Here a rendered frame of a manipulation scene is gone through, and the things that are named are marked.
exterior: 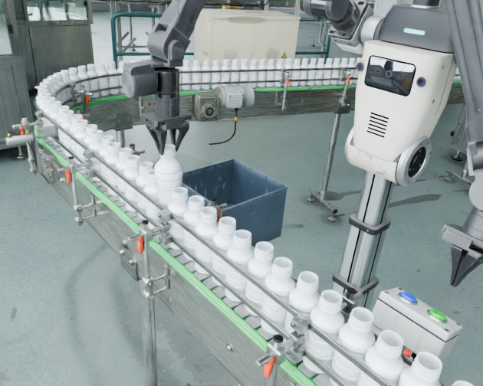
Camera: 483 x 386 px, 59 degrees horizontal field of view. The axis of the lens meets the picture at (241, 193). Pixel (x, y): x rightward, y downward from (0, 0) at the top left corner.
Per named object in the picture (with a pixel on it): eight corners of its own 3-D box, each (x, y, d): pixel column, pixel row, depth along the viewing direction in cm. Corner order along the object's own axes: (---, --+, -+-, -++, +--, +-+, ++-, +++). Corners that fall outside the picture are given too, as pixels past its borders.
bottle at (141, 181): (162, 218, 124) (161, 166, 117) (142, 223, 121) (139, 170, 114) (154, 208, 129) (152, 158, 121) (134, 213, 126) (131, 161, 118)
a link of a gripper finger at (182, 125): (150, 150, 106) (149, 114, 102) (175, 145, 111) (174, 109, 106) (165, 160, 102) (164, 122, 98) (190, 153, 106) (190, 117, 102)
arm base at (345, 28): (351, 40, 129) (369, 3, 128) (339, 27, 123) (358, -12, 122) (328, 36, 135) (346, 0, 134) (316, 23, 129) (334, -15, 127)
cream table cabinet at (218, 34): (267, 102, 598) (276, 11, 543) (288, 116, 548) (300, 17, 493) (191, 106, 558) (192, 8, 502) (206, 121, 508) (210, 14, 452)
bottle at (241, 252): (256, 297, 98) (262, 237, 90) (235, 307, 94) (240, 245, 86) (240, 282, 102) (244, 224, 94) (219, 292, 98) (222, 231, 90)
